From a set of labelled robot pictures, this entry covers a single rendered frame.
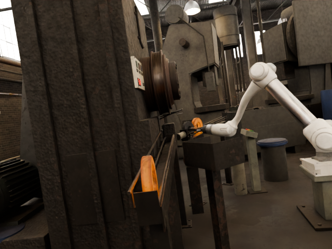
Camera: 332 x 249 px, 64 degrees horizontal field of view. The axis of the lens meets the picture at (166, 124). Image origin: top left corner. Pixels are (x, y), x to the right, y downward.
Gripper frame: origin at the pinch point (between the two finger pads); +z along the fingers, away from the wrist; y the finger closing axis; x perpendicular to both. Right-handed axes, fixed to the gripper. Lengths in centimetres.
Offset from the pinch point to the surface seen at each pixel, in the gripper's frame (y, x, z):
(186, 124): -3.3, 4.8, -0.9
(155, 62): -63, 54, -21
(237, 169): 33, -43, -32
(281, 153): 86, -37, -56
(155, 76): -67, 45, -23
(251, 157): 45, -33, -40
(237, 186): 32, -60, -31
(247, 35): 810, 236, 262
